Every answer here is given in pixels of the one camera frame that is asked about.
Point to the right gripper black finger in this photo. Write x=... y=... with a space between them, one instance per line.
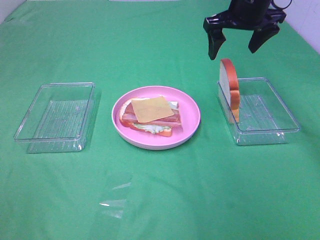
x=215 y=40
x=261 y=35

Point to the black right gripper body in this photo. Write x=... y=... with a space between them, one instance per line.
x=245 y=15

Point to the toast bread slice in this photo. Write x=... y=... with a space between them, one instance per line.
x=229 y=83

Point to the white bread slice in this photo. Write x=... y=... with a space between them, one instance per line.
x=173 y=104

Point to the yellow cheese slice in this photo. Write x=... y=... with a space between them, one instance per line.
x=151 y=109

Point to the green lettuce leaf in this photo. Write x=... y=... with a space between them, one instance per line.
x=154 y=129

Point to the red bacon strip tray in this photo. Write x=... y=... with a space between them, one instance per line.
x=129 y=109

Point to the pink bacon strip tray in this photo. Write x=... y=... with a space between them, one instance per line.
x=131 y=118

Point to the pink round plate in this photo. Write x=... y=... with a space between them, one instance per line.
x=189 y=111

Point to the clear right plastic tray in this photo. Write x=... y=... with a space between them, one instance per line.
x=264 y=118

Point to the clear plastic tray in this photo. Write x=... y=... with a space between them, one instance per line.
x=264 y=118
x=58 y=119

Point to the green tablecloth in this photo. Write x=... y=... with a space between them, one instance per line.
x=206 y=189

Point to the clear left plastic tray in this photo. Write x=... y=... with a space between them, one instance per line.
x=58 y=119

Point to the clear tape patch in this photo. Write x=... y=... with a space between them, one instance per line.
x=114 y=197

